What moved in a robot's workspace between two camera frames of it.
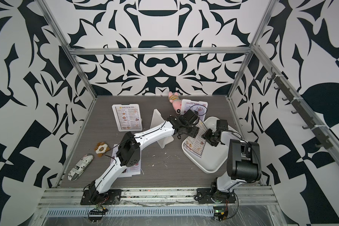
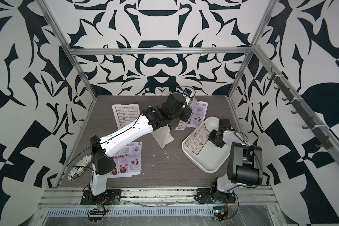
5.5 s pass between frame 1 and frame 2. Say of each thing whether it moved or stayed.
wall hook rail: stayed
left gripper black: moved
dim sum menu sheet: stayed
